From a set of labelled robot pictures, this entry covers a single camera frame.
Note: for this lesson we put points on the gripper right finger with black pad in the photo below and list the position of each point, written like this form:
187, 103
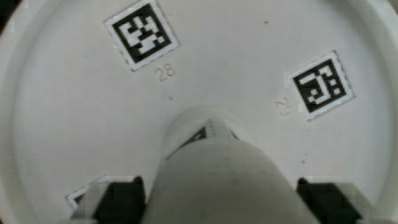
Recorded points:
327, 203

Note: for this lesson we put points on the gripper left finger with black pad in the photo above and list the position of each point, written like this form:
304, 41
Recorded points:
123, 203

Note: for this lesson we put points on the white cylindrical table leg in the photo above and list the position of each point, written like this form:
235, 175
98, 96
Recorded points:
221, 186

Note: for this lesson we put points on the white round table top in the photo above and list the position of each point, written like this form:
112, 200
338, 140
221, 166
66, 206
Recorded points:
125, 69

